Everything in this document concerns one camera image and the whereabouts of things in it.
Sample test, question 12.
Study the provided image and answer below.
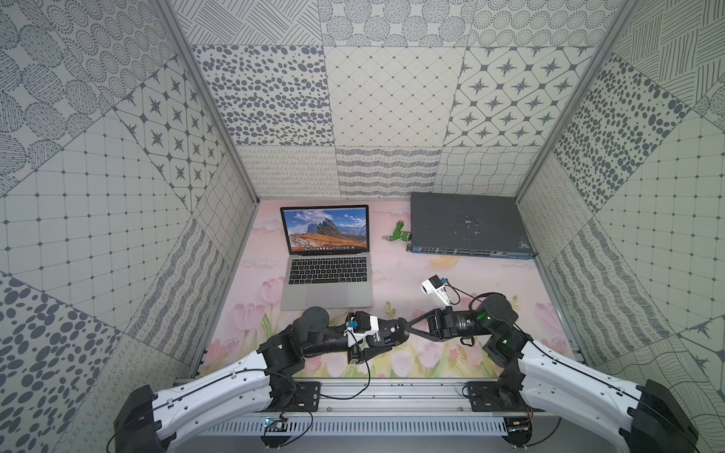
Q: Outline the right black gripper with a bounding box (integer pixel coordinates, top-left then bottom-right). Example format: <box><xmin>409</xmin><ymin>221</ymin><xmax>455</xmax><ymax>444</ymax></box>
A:
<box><xmin>404</xmin><ymin>306</ymin><xmax>495</xmax><ymax>342</ymax></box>

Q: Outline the black wireless mouse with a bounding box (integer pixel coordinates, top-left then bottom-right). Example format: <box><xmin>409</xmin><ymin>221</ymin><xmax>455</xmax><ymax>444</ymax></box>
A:
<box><xmin>375</xmin><ymin>318</ymin><xmax>410</xmax><ymax>347</ymax></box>

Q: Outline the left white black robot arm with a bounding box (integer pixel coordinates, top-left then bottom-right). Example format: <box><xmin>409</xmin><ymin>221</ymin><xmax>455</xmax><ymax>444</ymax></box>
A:
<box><xmin>106</xmin><ymin>307</ymin><xmax>408</xmax><ymax>452</ymax></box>

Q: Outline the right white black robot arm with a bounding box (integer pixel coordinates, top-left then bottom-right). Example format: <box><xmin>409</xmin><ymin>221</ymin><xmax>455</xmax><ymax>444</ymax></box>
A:
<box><xmin>406</xmin><ymin>294</ymin><xmax>699</xmax><ymax>452</ymax></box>

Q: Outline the silver open laptop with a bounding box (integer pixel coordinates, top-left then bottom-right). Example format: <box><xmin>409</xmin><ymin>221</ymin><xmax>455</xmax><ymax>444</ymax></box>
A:
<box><xmin>281</xmin><ymin>205</ymin><xmax>373</xmax><ymax>311</ymax></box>

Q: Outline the pink floral table mat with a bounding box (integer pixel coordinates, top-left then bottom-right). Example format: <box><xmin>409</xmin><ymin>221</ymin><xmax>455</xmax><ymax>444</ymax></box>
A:
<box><xmin>200</xmin><ymin>200</ymin><xmax>573</xmax><ymax>379</ymax></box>

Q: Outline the aluminium mounting rail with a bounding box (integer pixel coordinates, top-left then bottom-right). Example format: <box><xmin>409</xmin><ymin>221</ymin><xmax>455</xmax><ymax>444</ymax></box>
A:
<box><xmin>160</xmin><ymin>376</ymin><xmax>630</xmax><ymax>418</ymax></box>

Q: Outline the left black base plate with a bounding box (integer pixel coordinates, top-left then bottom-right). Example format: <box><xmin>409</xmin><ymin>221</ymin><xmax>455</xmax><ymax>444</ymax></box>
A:
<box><xmin>267</xmin><ymin>381</ymin><xmax>322</xmax><ymax>413</ymax></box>

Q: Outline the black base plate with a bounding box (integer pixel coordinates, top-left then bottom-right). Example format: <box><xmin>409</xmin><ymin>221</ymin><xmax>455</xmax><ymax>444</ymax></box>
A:
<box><xmin>462</xmin><ymin>381</ymin><xmax>530</xmax><ymax>413</ymax></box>
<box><xmin>267</xmin><ymin>381</ymin><xmax>322</xmax><ymax>413</ymax></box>

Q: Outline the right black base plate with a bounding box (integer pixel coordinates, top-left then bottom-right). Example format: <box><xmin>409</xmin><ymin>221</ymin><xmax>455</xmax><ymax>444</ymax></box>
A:
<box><xmin>462</xmin><ymin>381</ymin><xmax>530</xmax><ymax>413</ymax></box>

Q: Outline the dark grey network switch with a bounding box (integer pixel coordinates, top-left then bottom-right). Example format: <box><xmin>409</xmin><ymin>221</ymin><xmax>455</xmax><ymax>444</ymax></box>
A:
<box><xmin>410</xmin><ymin>193</ymin><xmax>537</xmax><ymax>260</ymax></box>

